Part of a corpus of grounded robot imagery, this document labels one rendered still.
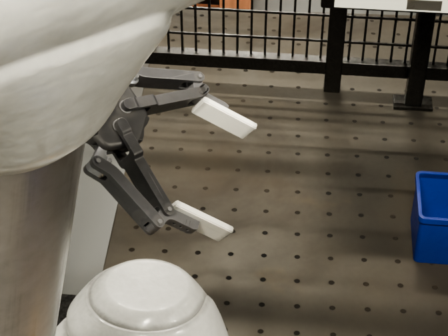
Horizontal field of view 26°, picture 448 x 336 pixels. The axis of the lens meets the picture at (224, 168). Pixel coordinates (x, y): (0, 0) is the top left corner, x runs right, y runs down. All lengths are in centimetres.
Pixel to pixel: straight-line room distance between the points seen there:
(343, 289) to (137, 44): 105
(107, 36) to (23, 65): 4
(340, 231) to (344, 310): 17
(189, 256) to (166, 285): 56
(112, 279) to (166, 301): 6
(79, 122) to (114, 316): 46
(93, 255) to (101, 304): 160
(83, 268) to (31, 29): 211
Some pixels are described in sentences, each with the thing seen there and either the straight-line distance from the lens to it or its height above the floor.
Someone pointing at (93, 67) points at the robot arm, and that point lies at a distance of 40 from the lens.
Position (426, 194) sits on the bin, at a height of 75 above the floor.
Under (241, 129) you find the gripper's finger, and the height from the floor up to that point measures 107.
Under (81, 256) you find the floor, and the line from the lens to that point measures 249.
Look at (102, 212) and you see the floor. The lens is 261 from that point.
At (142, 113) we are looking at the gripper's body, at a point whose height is 112.
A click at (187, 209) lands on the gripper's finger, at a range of 100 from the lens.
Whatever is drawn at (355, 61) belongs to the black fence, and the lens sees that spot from 178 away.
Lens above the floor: 172
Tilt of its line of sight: 39 degrees down
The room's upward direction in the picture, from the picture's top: straight up
